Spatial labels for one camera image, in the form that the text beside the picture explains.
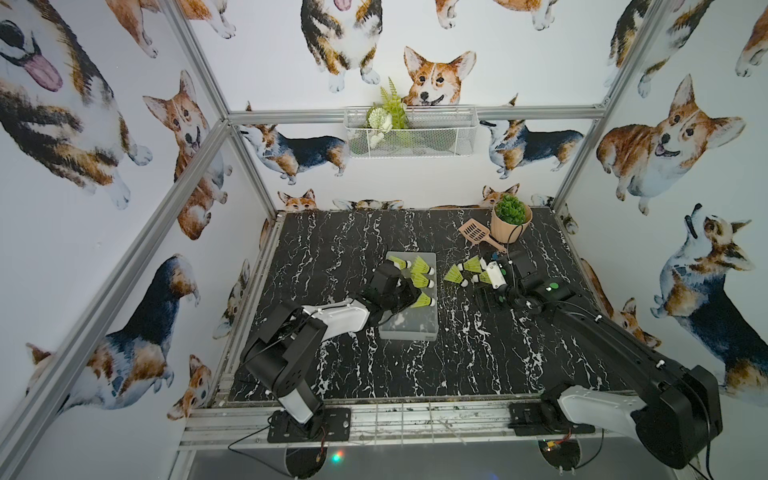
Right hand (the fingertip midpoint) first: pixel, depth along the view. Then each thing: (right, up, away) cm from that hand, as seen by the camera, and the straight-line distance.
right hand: (482, 292), depth 81 cm
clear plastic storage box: (-16, -11, +10) cm, 22 cm away
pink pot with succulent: (+15, +21, +21) cm, 33 cm away
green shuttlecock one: (-16, +5, +19) cm, 25 cm away
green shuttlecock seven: (-16, +1, +16) cm, 22 cm away
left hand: (-14, 0, +8) cm, 16 cm away
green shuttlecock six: (-15, -4, +9) cm, 18 cm away
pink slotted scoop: (+8, +16, +33) cm, 38 cm away
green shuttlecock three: (-5, +3, +17) cm, 18 cm away
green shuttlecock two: (-22, +6, +22) cm, 32 cm away
